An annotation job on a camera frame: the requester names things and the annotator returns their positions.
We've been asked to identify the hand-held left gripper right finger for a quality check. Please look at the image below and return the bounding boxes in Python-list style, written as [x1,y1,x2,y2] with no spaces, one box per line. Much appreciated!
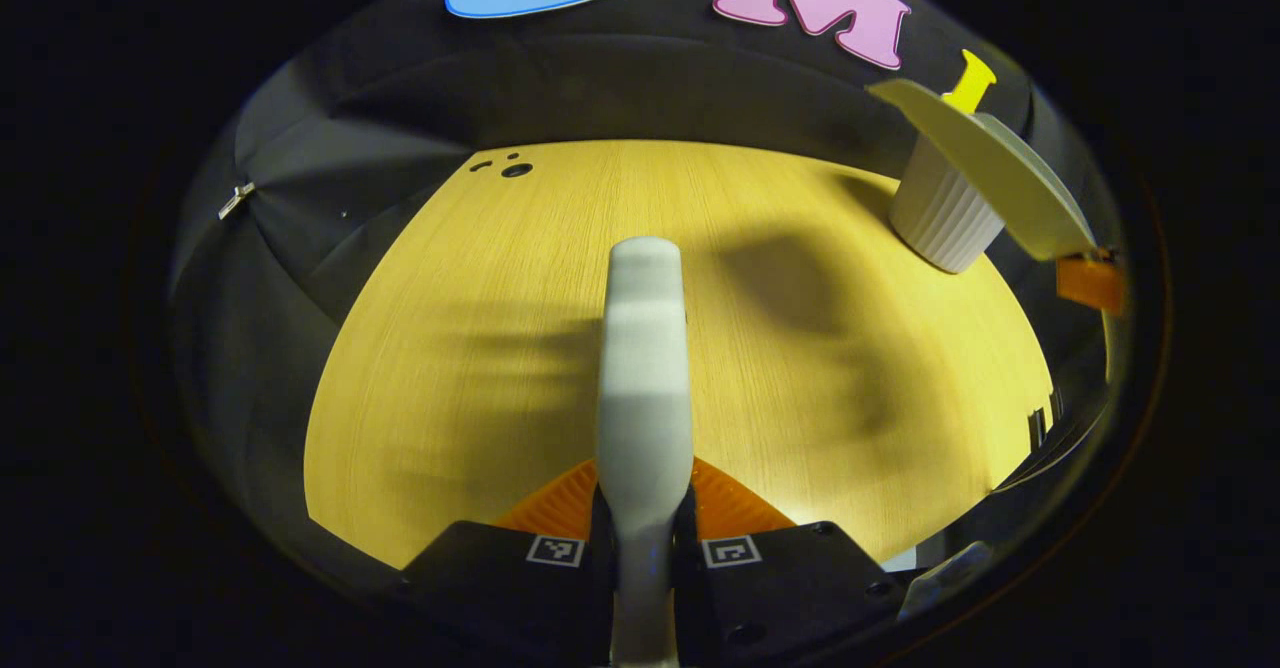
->
[670,456,901,668]

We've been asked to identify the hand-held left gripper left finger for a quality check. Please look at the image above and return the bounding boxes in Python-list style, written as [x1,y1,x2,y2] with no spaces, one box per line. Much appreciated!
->
[400,458,619,668]

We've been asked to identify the white plastic dustpan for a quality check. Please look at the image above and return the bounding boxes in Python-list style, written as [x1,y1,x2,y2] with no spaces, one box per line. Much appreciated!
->
[866,78,1099,262]

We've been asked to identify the white ribbed garbage bin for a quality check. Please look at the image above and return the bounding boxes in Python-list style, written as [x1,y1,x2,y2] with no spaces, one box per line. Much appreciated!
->
[889,131,1007,275]

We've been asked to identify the black backdrop cloth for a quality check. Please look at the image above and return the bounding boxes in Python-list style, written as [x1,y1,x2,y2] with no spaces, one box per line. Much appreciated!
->
[168,0,1126,599]

